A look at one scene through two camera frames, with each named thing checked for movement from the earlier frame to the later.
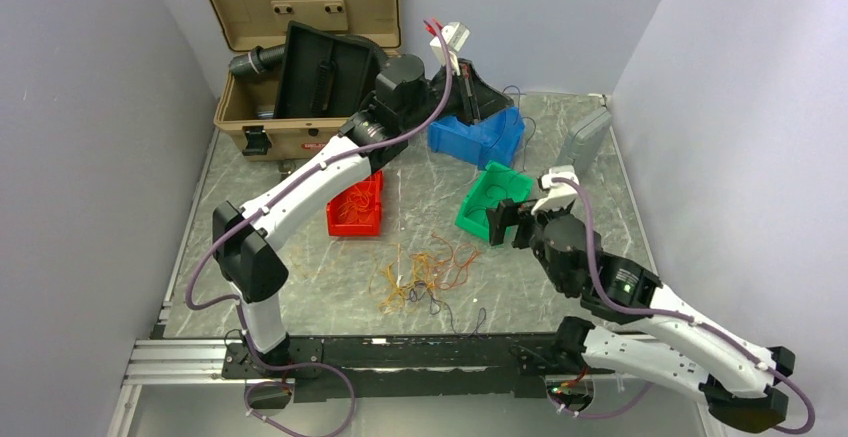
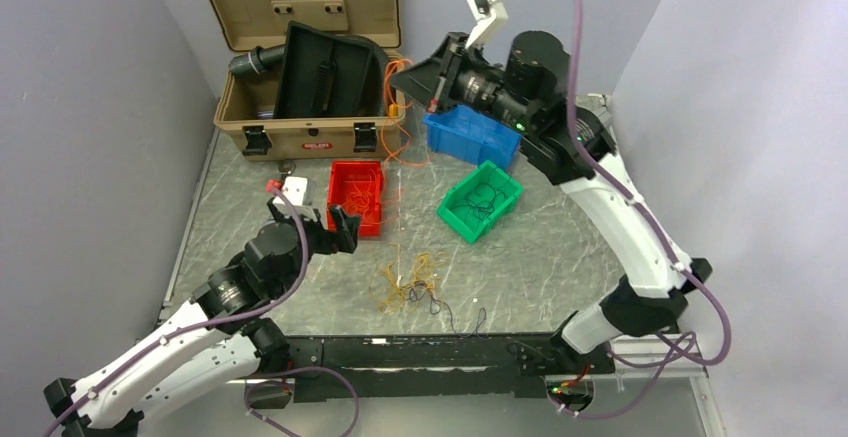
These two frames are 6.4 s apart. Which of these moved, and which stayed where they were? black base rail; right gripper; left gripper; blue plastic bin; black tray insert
Moved: right gripper; left gripper
Stayed: black tray insert; black base rail; blue plastic bin
